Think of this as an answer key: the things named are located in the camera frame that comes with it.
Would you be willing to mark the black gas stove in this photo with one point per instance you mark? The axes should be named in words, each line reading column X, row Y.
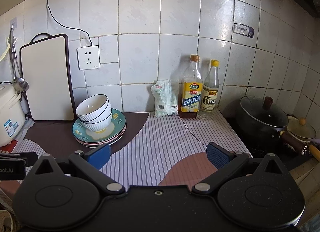
column 250, row 142

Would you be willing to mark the red cloth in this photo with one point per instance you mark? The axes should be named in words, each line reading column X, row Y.
column 7, row 145

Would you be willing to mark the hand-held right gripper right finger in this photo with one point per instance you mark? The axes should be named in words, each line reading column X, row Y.
column 217, row 154

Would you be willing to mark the black wok with glass lid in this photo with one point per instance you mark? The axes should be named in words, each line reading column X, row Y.
column 260, row 117

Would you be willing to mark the cream rice paddle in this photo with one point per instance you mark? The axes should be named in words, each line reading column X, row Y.
column 5, row 51

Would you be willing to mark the clear vinegar bottle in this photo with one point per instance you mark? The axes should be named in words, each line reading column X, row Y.
column 210, row 99

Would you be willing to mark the metal ladle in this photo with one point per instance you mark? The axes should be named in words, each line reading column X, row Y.
column 20, row 84

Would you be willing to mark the pink cartoon print plate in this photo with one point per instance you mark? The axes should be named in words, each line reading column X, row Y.
column 110, row 143

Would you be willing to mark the clear wall hook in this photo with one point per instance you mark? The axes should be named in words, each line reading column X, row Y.
column 13, row 22

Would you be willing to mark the purple wall sticker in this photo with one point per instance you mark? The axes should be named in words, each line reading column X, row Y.
column 243, row 31

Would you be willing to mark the white wall socket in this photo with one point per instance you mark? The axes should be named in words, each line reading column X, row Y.
column 88, row 57

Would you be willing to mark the white salt bag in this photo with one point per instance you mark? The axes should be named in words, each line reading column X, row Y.
column 163, row 99

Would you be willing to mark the teal fried egg plate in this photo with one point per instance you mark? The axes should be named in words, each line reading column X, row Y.
column 117, row 119

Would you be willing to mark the white sun print plate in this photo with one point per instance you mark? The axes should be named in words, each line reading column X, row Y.
column 123, row 132

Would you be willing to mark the yellow label cooking wine bottle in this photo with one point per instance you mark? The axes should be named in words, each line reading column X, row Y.
column 191, row 97

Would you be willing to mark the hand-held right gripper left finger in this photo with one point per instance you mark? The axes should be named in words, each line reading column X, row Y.
column 100, row 153

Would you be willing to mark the white ribbed bowl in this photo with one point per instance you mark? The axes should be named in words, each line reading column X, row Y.
column 97, row 127
column 108, row 115
column 92, row 106

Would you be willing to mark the cream pan with lid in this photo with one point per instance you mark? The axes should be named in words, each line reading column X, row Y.
column 300, row 127

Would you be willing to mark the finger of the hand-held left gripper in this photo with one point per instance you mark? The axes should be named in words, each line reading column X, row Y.
column 22, row 156

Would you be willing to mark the white cutting board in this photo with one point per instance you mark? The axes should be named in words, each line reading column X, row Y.
column 47, row 77

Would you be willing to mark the striped patterned table mat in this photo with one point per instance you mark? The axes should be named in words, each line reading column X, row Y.
column 155, row 142

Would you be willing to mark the white rice cooker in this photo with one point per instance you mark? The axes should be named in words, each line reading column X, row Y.
column 10, row 114

